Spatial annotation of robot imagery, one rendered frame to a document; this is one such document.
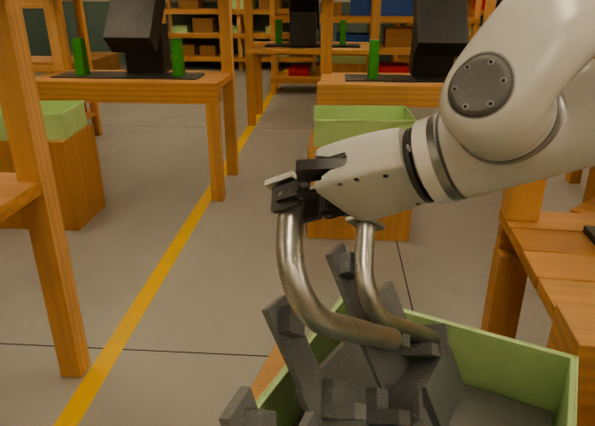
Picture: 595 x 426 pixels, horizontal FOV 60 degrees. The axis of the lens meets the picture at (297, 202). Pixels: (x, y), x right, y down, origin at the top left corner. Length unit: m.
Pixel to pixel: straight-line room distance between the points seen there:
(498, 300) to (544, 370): 0.79
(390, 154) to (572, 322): 0.78
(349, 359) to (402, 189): 0.37
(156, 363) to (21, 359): 0.60
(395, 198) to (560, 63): 0.21
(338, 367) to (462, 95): 0.49
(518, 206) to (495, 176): 1.17
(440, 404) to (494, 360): 0.14
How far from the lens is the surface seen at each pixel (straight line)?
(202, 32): 10.77
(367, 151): 0.49
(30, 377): 2.55
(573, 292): 1.33
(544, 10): 0.40
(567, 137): 0.44
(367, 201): 0.52
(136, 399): 2.29
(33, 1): 5.64
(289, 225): 0.56
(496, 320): 1.81
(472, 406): 1.00
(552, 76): 0.39
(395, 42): 8.09
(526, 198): 1.63
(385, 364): 0.89
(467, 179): 0.46
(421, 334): 0.91
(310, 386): 0.73
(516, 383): 1.03
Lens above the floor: 1.52
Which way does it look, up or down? 23 degrees down
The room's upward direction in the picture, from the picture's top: straight up
